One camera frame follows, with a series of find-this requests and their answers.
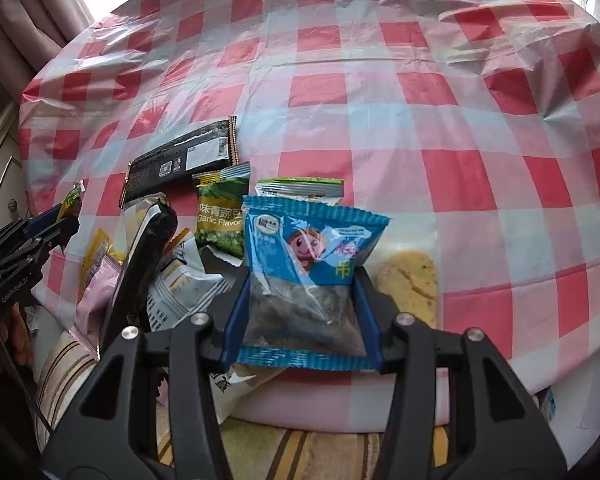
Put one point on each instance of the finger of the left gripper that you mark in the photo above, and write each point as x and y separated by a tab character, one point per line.
36	225
57	235

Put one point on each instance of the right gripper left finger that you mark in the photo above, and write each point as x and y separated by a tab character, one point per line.
108	430

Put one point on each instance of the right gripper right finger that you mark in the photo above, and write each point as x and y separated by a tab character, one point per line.
495	429

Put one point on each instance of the yellow snack packet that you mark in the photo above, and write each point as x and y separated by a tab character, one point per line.
101	246

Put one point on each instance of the pink snack packet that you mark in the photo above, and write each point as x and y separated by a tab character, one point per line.
91	311

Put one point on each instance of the black chocolate bar wrapper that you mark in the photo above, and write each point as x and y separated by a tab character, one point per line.
128	304

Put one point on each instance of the white orange snack packet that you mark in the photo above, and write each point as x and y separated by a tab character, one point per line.
181	286

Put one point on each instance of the clear yellow cake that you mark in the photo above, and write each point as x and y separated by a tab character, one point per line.
405	266

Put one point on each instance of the green garlic pea packet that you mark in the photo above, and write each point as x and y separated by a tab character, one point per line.
219	217

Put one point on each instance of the white cream cracker packet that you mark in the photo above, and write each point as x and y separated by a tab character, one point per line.
229	387

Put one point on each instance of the person left hand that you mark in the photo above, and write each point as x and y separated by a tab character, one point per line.
14	336

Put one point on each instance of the white cabinet with drawers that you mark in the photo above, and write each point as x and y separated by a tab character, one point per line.
13	198

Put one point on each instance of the striped plush sofa cover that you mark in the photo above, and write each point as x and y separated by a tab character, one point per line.
108	430

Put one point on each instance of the white purple storage box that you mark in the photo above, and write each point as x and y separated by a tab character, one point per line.
572	409

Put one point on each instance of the red white checkered tablecloth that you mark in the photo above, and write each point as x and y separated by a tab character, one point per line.
474	125

